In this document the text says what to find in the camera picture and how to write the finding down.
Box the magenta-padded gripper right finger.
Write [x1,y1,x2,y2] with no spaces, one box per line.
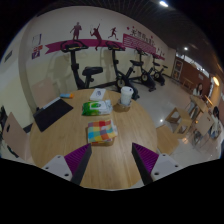
[131,142,184,186]

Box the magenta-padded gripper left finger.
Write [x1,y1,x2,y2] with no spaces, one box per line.
[41,143,93,186]

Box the colourful checked towel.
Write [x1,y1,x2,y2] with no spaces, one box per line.
[86,118,119,146]

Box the black flat pad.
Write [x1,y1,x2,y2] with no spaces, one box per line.
[32,96,74,133]

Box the group of wooden chairs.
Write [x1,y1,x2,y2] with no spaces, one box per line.
[155,94,224,156]

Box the beige chair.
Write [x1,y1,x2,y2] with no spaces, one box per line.
[31,78,61,109]
[0,111,33,163]

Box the green white wet wipes pack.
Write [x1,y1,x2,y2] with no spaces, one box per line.
[81,99,114,117]

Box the blue orange tube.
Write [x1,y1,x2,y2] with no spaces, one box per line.
[59,92,75,99]

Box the brown tape roll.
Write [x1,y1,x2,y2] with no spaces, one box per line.
[116,99,133,112]

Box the person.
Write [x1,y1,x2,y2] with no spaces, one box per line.
[192,83,205,99]
[209,105,224,139]

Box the white paper cup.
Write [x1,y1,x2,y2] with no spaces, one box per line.
[119,85,134,107]

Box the small white tissue packet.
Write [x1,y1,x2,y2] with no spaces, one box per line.
[89,87,107,102]

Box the black exercise bike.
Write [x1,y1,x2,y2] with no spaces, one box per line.
[59,39,104,90]
[105,40,141,101]
[148,53,169,87]
[129,48,158,93]

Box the dark framed notice board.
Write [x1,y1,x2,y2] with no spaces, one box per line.
[173,59,184,82]

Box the small wall poster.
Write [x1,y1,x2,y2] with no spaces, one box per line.
[31,33,44,60]

